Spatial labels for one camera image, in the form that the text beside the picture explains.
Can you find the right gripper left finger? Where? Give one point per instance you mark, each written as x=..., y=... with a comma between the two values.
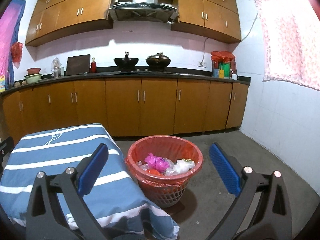
x=84, y=175

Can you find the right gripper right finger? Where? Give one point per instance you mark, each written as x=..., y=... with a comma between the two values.
x=233, y=175

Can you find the purple plastic bag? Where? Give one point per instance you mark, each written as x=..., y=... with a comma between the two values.
x=158, y=163

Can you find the white plastic bag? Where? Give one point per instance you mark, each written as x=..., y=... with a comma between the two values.
x=183, y=166

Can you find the clear bubble wrap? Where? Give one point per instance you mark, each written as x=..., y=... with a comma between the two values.
x=144, y=166

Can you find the orange plastic bag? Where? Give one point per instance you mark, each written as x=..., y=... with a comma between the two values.
x=154, y=172

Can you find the red trash basket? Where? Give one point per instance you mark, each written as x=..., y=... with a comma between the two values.
x=165, y=190

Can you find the lower orange kitchen cabinets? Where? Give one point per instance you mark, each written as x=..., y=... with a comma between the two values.
x=127, y=107

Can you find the blue white striped tablecloth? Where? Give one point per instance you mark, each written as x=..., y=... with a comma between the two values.
x=116, y=208

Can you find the yellow blue sponge pack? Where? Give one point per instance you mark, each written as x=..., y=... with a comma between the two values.
x=2, y=83

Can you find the green basin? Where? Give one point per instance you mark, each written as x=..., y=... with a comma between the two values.
x=33, y=78

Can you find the red bowl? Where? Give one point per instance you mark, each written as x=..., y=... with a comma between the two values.
x=32, y=71

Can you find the clear bagged jars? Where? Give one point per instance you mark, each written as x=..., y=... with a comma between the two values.
x=57, y=68

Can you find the white mug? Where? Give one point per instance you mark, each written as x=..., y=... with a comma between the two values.
x=235, y=76

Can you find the red hanging bag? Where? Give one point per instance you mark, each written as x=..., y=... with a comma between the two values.
x=16, y=53

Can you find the red bottle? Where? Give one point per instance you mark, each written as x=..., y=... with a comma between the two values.
x=93, y=68

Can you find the black countertop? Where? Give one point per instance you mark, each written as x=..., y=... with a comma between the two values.
x=126, y=75

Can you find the dark cutting board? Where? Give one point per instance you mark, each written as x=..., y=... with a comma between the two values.
x=78, y=65

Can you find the orange bag with boxes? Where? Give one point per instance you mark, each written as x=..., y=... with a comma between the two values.
x=224, y=60

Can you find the left black wok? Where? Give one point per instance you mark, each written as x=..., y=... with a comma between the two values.
x=126, y=63

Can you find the black wok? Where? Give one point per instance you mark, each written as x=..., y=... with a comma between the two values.
x=126, y=63
x=158, y=62

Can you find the pink blue curtain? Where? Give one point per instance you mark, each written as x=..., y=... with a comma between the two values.
x=10, y=23

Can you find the right black wok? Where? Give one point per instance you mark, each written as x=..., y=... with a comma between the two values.
x=158, y=62

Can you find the upper orange cabinets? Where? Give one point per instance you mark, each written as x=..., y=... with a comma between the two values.
x=54, y=19

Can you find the pink floral window curtain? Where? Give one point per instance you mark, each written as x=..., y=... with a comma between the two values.
x=291, y=35

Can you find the steel range hood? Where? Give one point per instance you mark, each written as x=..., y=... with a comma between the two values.
x=165, y=11

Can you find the wall socket with cable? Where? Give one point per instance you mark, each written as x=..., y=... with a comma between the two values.
x=201, y=63

